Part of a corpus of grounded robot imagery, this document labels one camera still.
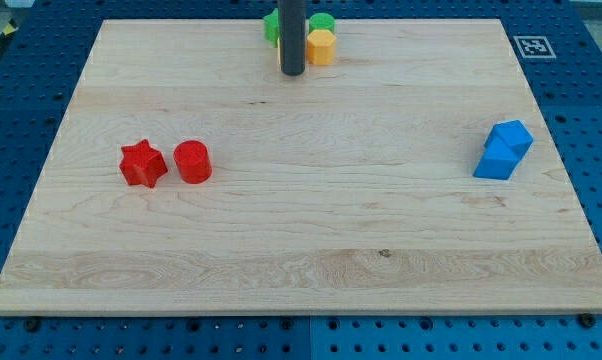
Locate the yellow heart block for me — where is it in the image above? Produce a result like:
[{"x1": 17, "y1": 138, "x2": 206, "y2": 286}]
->
[{"x1": 277, "y1": 37, "x2": 282, "y2": 67}]

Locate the green star block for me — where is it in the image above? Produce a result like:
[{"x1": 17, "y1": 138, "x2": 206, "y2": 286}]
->
[{"x1": 263, "y1": 8, "x2": 279, "y2": 48}]

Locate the red star block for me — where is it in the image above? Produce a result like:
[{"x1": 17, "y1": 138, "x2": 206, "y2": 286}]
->
[{"x1": 119, "y1": 139, "x2": 168, "y2": 188}]

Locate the red cylinder block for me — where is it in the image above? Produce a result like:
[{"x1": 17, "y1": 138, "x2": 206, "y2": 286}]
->
[{"x1": 173, "y1": 140, "x2": 212, "y2": 184}]

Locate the light wooden board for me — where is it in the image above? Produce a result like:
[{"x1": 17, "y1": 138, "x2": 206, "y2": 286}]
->
[{"x1": 0, "y1": 19, "x2": 602, "y2": 317}]

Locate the yellow hexagon block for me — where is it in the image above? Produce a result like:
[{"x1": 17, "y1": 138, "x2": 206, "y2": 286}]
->
[{"x1": 307, "y1": 29, "x2": 337, "y2": 66}]

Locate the green cylinder block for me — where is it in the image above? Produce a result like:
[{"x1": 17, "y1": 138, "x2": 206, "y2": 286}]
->
[{"x1": 308, "y1": 12, "x2": 336, "y2": 33}]

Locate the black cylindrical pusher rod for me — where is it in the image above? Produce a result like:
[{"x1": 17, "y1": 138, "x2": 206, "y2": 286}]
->
[{"x1": 277, "y1": 0, "x2": 306, "y2": 76}]

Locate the blue triangular block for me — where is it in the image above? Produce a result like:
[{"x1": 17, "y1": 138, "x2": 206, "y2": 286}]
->
[{"x1": 473, "y1": 138, "x2": 520, "y2": 180}]

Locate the blue cube block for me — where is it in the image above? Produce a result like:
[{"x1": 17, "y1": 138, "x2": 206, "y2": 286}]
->
[{"x1": 484, "y1": 120, "x2": 534, "y2": 160}]

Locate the white fiducial marker tag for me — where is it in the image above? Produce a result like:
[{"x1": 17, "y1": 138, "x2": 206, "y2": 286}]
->
[{"x1": 514, "y1": 35, "x2": 556, "y2": 59}]

